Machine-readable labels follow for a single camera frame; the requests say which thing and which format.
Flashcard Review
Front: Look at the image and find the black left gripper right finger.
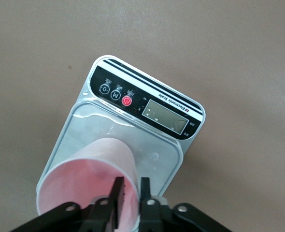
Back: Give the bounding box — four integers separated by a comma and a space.
139, 177, 234, 232

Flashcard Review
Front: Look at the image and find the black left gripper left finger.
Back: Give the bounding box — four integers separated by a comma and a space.
11, 177, 126, 232

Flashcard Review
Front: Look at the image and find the pink plastic cup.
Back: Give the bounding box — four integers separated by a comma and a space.
36, 137, 141, 232

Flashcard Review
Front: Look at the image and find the silver digital kitchen scale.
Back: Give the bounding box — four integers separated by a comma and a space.
36, 55, 207, 206

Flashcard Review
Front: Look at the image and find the brown table cover sheet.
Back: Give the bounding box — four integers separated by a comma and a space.
0, 0, 285, 232

